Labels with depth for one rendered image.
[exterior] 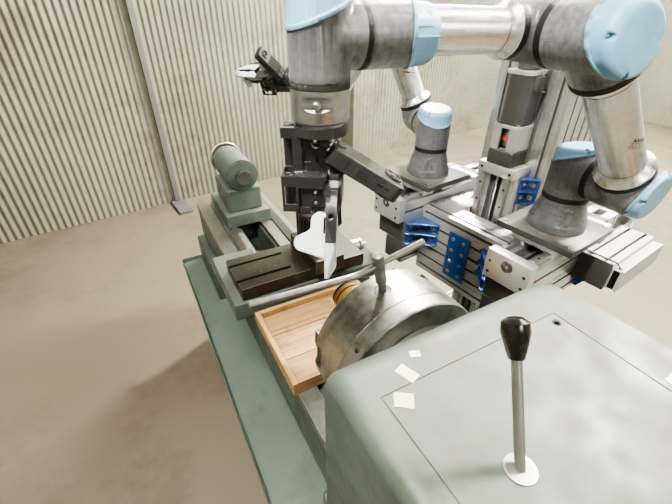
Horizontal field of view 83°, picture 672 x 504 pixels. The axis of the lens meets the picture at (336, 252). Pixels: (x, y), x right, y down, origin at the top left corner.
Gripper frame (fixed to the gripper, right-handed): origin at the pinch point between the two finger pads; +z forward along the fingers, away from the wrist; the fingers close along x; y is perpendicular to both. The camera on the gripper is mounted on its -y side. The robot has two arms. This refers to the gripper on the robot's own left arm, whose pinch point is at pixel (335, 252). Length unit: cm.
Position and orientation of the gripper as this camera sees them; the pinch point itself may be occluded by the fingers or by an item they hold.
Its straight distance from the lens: 60.5
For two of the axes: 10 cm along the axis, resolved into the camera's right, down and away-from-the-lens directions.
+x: -0.8, 5.4, -8.4
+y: -10.0, -0.5, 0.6
